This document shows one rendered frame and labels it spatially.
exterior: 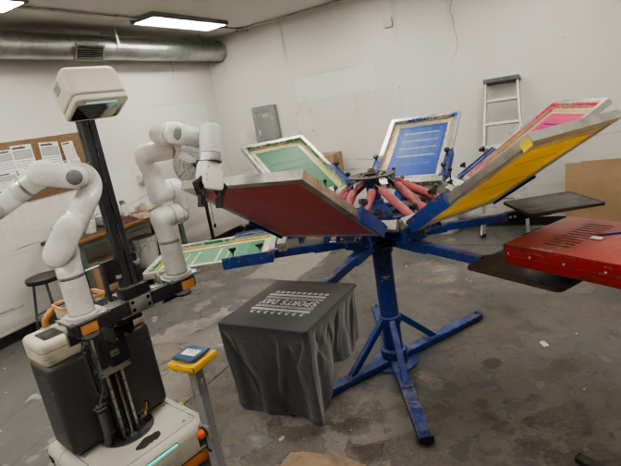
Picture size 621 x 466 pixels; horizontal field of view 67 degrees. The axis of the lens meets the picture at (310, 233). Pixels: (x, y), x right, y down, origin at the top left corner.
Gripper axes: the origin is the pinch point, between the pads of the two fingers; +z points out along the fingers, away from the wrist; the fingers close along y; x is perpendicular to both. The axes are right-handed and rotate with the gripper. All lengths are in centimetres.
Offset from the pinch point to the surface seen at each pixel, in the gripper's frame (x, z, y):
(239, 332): -10, 51, -28
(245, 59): -311, -246, -422
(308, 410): 15, 83, -40
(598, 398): 120, 103, -174
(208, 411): -10, 78, -8
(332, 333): 22, 53, -50
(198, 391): -11, 69, -4
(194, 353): -10, 54, -1
